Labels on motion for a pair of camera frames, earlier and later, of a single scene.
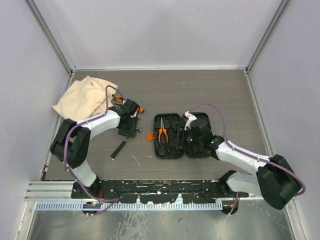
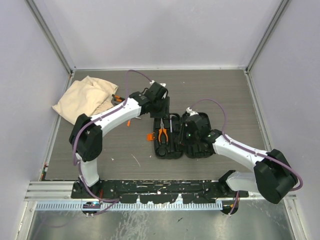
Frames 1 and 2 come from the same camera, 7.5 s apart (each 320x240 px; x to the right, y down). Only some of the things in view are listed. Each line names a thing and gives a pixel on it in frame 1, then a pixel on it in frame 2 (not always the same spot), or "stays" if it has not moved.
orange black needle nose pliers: [164, 130] stays
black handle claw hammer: [115, 153] → [171, 125]
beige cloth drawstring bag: [85, 99] stays
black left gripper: [131, 132] → [165, 112]
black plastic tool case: [170, 137] stays
